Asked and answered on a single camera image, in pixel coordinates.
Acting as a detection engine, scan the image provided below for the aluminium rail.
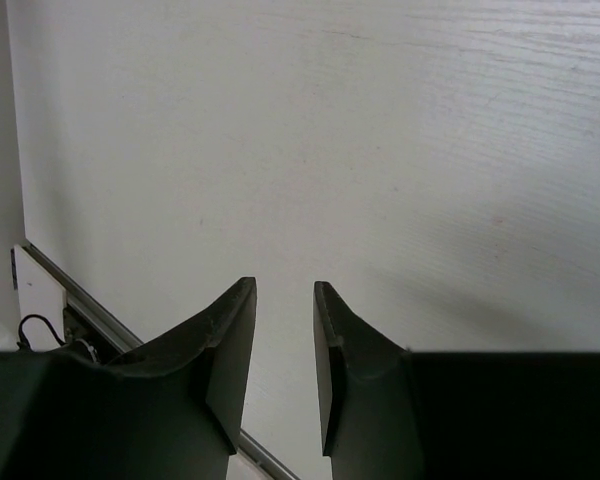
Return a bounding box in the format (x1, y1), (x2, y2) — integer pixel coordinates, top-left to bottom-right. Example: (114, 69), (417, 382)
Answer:
(23, 244), (299, 480)

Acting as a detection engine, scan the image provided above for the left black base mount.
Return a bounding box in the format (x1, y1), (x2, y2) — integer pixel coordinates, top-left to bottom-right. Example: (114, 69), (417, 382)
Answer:
(17, 307), (131, 369)

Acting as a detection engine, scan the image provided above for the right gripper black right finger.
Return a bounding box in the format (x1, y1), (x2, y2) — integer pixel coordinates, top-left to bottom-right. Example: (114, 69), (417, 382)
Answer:
(313, 281), (600, 479)

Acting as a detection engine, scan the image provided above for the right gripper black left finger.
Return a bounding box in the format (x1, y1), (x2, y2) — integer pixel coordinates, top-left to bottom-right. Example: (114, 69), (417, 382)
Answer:
(0, 277), (257, 479)

